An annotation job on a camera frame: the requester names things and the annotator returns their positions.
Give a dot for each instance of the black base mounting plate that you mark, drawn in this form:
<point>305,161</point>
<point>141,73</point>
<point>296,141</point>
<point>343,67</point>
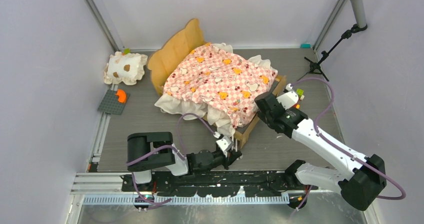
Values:
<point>221,184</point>

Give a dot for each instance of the grey building baseplate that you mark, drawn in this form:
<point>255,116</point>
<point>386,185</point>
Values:
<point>110,104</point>

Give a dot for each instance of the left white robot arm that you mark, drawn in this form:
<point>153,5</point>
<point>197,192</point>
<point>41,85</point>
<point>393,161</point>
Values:
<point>152,150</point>

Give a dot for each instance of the wooden pet bed frame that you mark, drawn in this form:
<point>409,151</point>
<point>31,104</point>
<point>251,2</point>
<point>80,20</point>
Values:
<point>165,60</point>

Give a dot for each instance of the teal small block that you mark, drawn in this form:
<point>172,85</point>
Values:
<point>305,45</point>

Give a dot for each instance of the black microphone stand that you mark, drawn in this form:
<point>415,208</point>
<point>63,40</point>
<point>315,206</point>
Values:
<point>315,67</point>

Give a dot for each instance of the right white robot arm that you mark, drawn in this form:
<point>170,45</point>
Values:
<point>353,175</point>

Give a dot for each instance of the white ruffled pillow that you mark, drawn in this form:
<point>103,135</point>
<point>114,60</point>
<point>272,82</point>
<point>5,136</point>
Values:
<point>127,68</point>

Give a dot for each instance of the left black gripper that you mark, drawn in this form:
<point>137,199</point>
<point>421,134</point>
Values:
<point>232,156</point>

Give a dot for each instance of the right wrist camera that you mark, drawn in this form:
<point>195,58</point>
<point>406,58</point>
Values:
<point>289,98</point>

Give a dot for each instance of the red toy block car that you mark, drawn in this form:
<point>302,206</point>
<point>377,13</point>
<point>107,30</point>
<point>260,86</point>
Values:
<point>300,96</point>

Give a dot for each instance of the pink checkered duck mattress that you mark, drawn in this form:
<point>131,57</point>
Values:
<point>214,82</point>

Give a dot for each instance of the orange curved toy block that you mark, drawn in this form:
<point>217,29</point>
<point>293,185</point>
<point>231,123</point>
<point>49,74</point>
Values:
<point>121,96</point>

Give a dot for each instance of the grey microphone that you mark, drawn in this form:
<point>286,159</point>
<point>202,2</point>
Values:
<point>359,13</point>

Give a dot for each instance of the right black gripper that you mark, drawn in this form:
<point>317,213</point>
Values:
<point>261,116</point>

